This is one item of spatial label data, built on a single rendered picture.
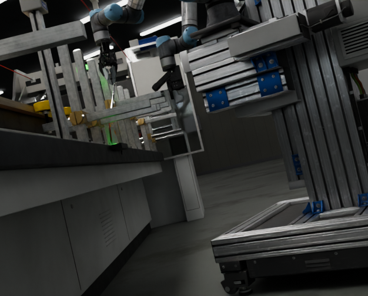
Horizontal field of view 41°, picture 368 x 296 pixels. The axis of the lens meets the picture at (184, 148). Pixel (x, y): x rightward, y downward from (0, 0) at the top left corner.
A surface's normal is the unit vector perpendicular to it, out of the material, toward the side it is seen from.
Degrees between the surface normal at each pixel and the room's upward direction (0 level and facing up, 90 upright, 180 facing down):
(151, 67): 90
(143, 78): 90
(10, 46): 90
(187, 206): 90
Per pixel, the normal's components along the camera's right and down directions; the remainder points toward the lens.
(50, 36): -0.05, -0.02
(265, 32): -0.48, 0.08
